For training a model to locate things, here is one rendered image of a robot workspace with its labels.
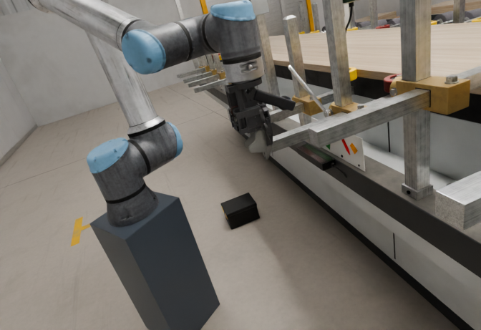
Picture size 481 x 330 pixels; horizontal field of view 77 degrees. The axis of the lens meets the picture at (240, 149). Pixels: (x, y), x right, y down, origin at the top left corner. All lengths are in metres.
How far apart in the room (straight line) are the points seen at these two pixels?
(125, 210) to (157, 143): 0.26
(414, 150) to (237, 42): 0.44
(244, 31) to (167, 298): 1.00
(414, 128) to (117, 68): 0.92
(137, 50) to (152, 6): 7.81
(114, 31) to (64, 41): 7.61
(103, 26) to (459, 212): 0.74
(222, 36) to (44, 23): 7.83
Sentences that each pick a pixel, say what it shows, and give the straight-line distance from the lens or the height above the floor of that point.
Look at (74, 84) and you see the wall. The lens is 8.38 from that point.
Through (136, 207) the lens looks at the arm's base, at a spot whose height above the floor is 0.65.
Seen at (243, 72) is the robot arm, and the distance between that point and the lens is 0.67.
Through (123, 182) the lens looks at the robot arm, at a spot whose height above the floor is 0.75.
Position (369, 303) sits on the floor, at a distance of 1.47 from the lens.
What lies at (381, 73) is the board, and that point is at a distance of 1.08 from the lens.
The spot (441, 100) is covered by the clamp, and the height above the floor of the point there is 0.95.
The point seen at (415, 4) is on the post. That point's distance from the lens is 0.65.
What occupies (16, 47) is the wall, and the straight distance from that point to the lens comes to 8.51.
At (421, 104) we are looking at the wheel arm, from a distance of 0.64.
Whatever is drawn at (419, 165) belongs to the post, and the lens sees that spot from 0.75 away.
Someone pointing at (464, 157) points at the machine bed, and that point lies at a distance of 0.97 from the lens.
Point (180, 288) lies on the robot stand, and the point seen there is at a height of 0.26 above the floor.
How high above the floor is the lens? 1.16
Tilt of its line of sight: 23 degrees down
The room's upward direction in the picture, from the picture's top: 15 degrees counter-clockwise
